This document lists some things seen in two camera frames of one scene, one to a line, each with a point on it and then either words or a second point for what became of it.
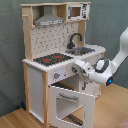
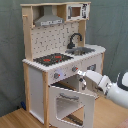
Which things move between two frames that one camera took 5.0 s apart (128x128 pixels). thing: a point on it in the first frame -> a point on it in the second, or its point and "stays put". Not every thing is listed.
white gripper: x=83 y=69 -> x=102 y=81
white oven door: x=70 y=96 stays put
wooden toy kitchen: x=55 y=38 stays put
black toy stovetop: x=53 y=59 stays put
